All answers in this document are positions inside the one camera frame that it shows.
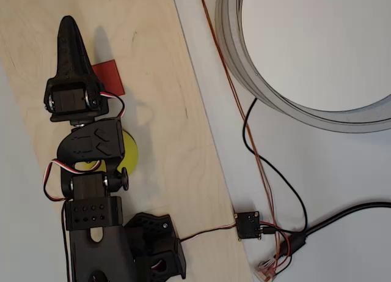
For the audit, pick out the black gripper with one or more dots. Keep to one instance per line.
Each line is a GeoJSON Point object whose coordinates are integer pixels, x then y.
{"type": "Point", "coordinates": [72, 100]}

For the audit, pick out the yellow round ball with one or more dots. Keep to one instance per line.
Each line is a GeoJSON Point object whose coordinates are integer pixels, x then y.
{"type": "Point", "coordinates": [129, 150]}

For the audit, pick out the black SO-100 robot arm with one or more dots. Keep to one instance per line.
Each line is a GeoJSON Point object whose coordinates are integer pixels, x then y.
{"type": "Point", "coordinates": [88, 141]}

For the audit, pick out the red square plate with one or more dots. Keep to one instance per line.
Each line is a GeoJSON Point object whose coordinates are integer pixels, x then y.
{"type": "Point", "coordinates": [111, 77]}

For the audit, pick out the light plywood board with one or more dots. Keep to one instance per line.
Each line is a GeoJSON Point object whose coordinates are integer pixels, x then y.
{"type": "Point", "coordinates": [168, 141]}

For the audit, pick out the small black controller board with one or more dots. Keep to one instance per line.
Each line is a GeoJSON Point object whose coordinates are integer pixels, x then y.
{"type": "Point", "coordinates": [248, 225]}

